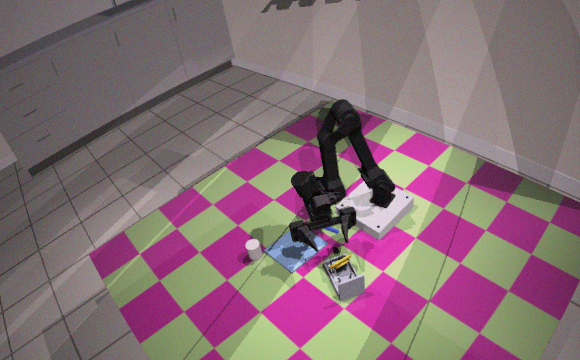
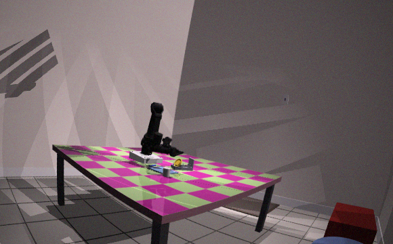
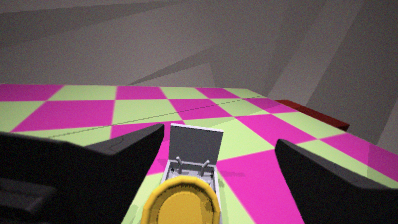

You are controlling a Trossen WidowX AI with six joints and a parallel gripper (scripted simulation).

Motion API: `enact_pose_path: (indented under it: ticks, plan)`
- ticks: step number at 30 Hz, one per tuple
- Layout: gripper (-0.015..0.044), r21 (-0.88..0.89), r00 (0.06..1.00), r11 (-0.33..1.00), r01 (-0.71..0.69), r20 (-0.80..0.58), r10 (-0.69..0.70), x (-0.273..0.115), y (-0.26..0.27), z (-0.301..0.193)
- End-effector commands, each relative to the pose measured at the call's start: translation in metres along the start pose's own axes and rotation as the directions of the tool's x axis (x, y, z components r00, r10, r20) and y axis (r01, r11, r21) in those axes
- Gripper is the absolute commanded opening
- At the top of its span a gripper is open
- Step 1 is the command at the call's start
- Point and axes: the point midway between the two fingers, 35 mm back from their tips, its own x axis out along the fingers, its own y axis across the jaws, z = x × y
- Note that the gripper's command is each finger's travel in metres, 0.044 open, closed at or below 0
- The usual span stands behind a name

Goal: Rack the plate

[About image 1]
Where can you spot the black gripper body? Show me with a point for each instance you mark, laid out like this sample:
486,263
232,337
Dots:
321,220

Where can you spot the light blue square mat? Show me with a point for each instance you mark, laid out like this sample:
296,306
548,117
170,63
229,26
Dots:
293,255

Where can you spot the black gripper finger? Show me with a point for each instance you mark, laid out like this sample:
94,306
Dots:
345,225
305,236

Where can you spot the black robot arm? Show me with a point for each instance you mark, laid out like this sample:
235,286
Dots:
325,191

